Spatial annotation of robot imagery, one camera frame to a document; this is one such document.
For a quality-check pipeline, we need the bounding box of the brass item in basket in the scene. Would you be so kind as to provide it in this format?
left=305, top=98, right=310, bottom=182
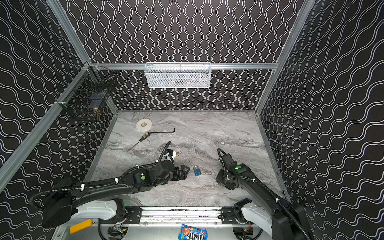
left=93, top=108, right=100, bottom=120

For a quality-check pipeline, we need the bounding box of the black wire basket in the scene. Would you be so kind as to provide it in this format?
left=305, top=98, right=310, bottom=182
left=59, top=66, right=118, bottom=122

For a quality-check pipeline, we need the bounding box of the black hex key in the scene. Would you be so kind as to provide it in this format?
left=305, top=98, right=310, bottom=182
left=149, top=128, right=176, bottom=134

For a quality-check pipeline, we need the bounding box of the yellow black screwdriver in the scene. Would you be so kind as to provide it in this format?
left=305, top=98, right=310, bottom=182
left=128, top=132, right=151, bottom=151

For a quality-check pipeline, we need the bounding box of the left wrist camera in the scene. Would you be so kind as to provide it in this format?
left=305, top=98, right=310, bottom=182
left=164, top=149, right=176, bottom=161

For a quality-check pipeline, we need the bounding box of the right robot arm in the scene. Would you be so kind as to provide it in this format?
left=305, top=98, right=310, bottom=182
left=216, top=148, right=314, bottom=240

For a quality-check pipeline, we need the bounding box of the white tape roll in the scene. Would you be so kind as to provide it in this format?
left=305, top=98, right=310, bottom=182
left=136, top=119, right=153, bottom=132

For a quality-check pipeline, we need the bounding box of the yellow block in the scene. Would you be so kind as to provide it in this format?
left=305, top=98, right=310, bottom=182
left=70, top=219, right=93, bottom=234

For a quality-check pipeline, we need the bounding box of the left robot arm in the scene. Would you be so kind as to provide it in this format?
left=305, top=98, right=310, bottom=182
left=29, top=160, right=190, bottom=228

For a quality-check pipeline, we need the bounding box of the white wire mesh basket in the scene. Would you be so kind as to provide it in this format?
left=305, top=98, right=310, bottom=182
left=144, top=62, right=212, bottom=89

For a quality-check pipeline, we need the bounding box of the blue padlock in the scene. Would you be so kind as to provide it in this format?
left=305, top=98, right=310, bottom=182
left=193, top=166, right=202, bottom=177

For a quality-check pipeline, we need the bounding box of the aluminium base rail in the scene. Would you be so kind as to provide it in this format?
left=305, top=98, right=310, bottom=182
left=98, top=206, right=301, bottom=226

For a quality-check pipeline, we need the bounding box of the M&M's candy bag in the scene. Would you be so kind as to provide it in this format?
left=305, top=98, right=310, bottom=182
left=178, top=224, right=208, bottom=240

